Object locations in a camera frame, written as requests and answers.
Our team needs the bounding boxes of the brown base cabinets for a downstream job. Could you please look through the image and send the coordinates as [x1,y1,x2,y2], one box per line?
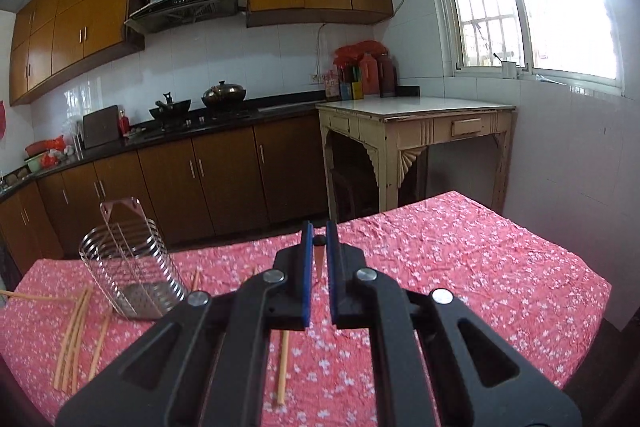
[0,114,331,275]

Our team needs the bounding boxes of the black kitchen countertop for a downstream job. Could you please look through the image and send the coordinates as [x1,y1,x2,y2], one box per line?
[0,92,326,202]

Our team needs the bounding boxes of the black gas stove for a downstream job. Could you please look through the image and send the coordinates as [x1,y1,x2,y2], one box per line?
[135,109,256,138]

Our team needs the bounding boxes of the red plastic bag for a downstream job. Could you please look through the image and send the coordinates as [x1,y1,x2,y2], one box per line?
[334,40,388,64]

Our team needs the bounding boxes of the orange oil jug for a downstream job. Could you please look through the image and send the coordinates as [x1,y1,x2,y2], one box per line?
[361,53,380,95]

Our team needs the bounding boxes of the cream wooden side table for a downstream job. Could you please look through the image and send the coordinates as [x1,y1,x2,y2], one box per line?
[315,96,516,235]

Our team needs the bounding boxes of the black wok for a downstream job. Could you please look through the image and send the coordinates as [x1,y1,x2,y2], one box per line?
[149,91,192,118]

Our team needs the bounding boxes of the dark lidded pot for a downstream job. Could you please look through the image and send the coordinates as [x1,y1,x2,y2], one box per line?
[201,80,247,109]

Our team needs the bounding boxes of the dark brown bottle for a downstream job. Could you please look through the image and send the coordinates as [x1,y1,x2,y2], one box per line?
[377,52,398,98]

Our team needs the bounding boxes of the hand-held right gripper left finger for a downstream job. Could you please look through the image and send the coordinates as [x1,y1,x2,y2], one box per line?
[56,221,314,427]

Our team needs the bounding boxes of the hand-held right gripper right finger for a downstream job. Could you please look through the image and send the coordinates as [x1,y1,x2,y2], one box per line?
[327,219,583,427]

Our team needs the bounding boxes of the pink packet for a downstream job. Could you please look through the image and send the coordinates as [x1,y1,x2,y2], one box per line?
[324,67,341,102]

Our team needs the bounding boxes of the brown cutting board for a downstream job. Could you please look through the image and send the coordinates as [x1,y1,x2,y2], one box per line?
[81,105,122,149]

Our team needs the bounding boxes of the dark stool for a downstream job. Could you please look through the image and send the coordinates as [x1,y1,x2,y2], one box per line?
[330,164,378,220]

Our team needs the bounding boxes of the red floral tablecloth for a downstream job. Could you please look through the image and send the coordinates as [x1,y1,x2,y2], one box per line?
[0,191,613,427]

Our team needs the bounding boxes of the metal wire utensil holder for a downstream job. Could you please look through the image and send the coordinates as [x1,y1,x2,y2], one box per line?
[78,197,188,320]

